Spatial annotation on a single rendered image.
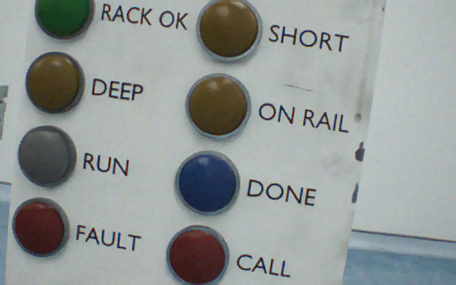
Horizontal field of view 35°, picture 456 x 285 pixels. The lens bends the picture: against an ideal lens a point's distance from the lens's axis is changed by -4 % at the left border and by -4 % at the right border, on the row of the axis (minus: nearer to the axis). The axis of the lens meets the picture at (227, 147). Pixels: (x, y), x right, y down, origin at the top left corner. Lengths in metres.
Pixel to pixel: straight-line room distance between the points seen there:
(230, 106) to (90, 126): 0.07
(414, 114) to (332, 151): 3.99
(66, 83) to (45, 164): 0.04
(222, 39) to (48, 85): 0.09
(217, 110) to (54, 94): 0.08
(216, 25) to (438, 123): 4.06
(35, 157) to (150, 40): 0.08
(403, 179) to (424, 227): 0.32
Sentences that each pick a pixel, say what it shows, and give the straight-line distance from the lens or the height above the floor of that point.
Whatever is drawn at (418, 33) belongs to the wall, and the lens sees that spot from 4.33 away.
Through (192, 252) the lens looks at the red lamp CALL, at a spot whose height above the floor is 0.94.
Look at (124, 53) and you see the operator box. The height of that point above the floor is 1.03.
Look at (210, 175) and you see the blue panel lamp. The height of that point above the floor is 0.98.
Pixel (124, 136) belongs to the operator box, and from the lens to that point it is 0.36.
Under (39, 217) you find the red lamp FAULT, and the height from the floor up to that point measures 0.94.
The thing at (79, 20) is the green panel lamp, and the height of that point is 1.04.
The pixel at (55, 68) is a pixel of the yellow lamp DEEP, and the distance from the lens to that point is 0.36.
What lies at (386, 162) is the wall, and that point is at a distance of 4.33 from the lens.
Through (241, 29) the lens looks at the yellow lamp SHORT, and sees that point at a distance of 0.34.
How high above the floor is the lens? 1.04
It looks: 8 degrees down
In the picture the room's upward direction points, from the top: 8 degrees clockwise
